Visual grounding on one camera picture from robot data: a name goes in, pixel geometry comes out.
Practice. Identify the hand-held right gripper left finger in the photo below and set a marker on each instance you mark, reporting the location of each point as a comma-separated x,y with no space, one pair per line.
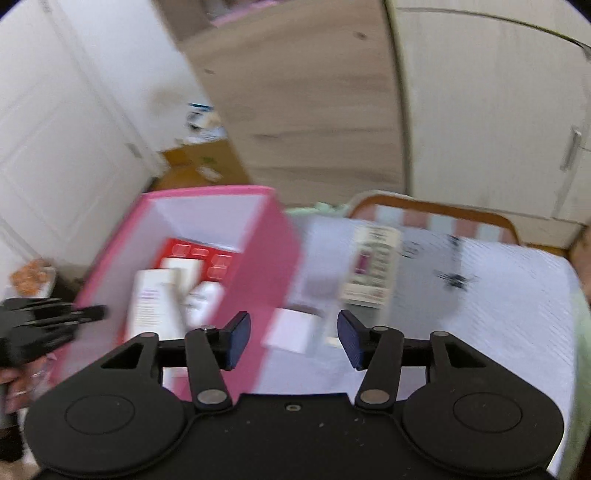
238,339

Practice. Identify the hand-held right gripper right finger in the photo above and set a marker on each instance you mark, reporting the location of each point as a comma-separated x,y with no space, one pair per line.
351,339

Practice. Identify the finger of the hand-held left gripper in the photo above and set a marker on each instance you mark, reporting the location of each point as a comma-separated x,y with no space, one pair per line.
32,305
90,313

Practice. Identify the small plain white box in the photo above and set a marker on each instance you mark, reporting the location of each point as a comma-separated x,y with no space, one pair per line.
293,330

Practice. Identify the white box with purple print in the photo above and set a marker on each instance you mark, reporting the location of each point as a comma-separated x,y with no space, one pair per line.
152,304

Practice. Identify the pink cardboard box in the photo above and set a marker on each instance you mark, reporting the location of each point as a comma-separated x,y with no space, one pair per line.
263,258

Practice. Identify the person's left hand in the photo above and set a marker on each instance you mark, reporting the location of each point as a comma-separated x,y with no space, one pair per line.
16,392

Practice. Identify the white medicine box purple label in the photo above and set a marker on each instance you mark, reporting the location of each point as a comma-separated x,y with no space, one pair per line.
371,267

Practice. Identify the red printed paper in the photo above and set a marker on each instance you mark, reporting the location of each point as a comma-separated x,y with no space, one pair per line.
217,263

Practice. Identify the wooden chair striped cushion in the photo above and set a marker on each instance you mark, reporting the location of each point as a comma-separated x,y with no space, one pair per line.
443,221

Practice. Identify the white patterned cloth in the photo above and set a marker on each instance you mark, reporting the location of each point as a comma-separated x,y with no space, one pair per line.
508,332

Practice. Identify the white door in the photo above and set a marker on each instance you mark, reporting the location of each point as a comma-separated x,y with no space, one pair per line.
60,138

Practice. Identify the brown cardboard box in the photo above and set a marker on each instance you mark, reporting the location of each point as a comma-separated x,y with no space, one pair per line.
207,161

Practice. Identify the pale green bed sheet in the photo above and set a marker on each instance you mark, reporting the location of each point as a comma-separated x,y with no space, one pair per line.
582,369

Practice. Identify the white wardrobe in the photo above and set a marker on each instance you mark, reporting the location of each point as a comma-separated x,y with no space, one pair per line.
489,115

